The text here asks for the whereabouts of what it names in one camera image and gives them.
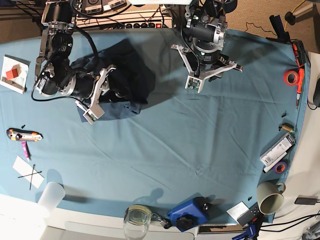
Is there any black remote control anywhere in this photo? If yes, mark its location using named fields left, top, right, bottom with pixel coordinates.
left=237, top=202, right=261, bottom=227

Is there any orange utility knife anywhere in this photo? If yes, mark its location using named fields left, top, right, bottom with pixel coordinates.
left=6, top=128, right=43, bottom=142

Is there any orange screwdriver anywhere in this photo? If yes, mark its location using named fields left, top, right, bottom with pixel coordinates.
left=296, top=67, right=305, bottom=110

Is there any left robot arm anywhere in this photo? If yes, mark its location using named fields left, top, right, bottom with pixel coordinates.
left=171, top=0, right=243, bottom=83

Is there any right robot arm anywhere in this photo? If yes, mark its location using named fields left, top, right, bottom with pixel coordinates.
left=31, top=0, right=132, bottom=110

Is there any blue clamp device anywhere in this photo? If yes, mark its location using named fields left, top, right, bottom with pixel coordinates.
left=166, top=196, right=212, bottom=232

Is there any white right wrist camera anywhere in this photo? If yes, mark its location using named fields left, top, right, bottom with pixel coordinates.
left=82, top=104, right=105, bottom=125

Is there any clear glass jar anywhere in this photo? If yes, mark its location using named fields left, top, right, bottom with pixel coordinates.
left=123, top=204, right=152, bottom=240

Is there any white business card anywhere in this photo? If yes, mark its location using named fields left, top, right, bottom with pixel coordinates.
left=226, top=201, right=249, bottom=222

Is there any frosted plastic cup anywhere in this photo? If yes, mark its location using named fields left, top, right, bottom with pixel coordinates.
left=38, top=182, right=66, bottom=212

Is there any booklet with red cube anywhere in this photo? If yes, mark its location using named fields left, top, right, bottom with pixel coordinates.
left=0, top=54, right=30, bottom=95

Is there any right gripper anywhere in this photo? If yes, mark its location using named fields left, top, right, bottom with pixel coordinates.
left=67, top=64, right=132, bottom=104

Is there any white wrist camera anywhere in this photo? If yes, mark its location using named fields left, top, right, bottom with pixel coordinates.
left=185, top=75, right=205, bottom=94
left=82, top=104, right=105, bottom=125

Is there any orange black hand tool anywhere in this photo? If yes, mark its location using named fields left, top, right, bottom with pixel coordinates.
left=292, top=40, right=306, bottom=67

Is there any dark blue T-shirt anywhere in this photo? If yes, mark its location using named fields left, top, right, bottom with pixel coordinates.
left=69, top=38, right=157, bottom=123

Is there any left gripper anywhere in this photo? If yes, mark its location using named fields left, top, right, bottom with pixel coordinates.
left=171, top=41, right=243, bottom=79

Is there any pink glue tube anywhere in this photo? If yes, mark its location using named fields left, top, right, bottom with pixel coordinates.
left=21, top=141, right=30, bottom=162

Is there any small yellow battery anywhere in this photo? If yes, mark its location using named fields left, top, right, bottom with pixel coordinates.
left=278, top=123, right=295, bottom=132

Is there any red tape roll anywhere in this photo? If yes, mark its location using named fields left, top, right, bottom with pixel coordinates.
left=283, top=70, right=299, bottom=87

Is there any purple tape roll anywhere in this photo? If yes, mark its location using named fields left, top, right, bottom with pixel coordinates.
left=272, top=161, right=287, bottom=175

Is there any teal table cloth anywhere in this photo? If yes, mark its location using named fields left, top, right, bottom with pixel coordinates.
left=0, top=29, right=307, bottom=223

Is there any silver padlock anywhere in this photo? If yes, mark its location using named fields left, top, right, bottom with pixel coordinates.
left=151, top=212, right=173, bottom=230

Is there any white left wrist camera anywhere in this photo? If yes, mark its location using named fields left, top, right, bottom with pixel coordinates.
left=185, top=75, right=205, bottom=94

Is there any white paper card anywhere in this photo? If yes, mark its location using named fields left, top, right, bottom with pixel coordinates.
left=12, top=156, right=44, bottom=189

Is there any packaged marker set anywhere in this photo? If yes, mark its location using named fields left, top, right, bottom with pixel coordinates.
left=260, top=132, right=296, bottom=167

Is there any black power adapter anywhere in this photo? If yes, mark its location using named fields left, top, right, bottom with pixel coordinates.
left=294, top=197, right=320, bottom=206

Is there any blue spring clamp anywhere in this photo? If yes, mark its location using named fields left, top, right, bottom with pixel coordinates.
left=231, top=224, right=261, bottom=240

